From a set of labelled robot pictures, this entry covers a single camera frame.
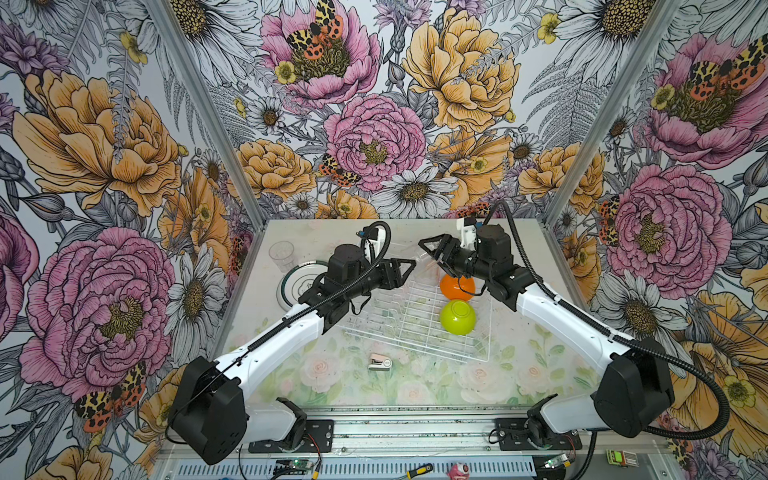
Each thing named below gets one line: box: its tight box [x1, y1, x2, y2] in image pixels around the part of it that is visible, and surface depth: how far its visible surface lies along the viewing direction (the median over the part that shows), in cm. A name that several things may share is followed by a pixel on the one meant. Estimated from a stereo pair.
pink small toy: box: [446, 462, 471, 480], surface depth 67 cm
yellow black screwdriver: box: [394, 463, 433, 480], surface depth 71 cm
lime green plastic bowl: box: [440, 299, 477, 336], surface depth 91 cm
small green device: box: [606, 449, 639, 468], surface depth 70 cm
